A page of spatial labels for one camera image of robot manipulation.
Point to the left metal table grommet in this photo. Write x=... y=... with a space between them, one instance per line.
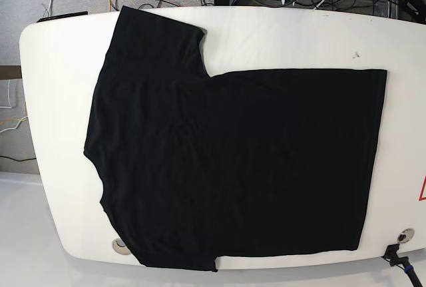
x=120 y=247

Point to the black T-shirt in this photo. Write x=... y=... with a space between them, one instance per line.
x=258 y=163

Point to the right metal table grommet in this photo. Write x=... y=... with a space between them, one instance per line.
x=406 y=235

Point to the metal table grommet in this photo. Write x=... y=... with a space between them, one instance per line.
x=406 y=235
x=120 y=247

